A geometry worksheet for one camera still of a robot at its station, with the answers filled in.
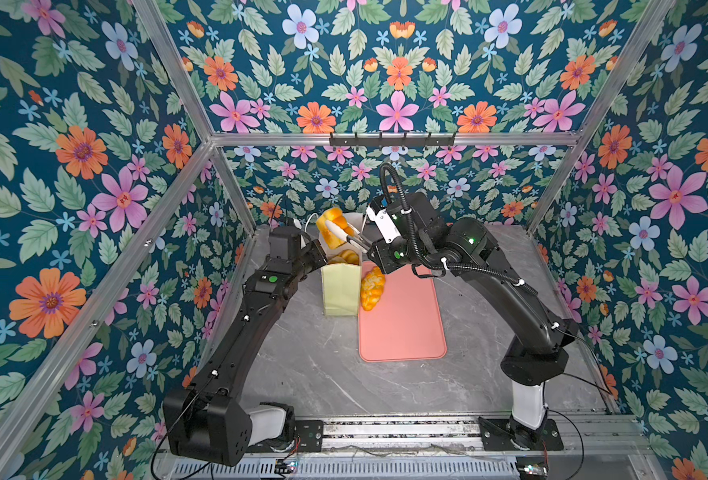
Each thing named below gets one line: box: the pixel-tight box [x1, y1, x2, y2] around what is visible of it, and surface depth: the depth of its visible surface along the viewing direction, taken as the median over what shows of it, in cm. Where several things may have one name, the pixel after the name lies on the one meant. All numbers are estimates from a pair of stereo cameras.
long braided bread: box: [360, 266, 386, 311], surface depth 100 cm
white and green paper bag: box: [318, 213, 363, 317], surface depth 82 cm
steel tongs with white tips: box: [325, 220, 370, 253], surface depth 72 cm
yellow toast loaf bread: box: [316, 207, 355, 249], surface depth 74 cm
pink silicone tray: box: [358, 261, 447, 363], surface depth 96 cm
